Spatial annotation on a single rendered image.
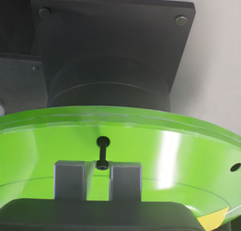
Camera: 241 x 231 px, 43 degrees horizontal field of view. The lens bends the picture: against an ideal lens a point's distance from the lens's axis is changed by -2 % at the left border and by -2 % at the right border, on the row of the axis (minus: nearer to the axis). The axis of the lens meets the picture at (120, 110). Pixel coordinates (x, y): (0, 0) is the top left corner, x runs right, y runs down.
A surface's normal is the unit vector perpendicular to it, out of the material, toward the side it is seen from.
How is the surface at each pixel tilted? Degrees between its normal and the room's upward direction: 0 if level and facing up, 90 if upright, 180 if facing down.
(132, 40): 0
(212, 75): 0
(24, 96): 0
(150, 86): 90
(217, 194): 23
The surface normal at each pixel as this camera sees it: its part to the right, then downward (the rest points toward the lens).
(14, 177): -0.18, 0.57
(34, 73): 0.00, 0.83
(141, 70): 0.51, -0.48
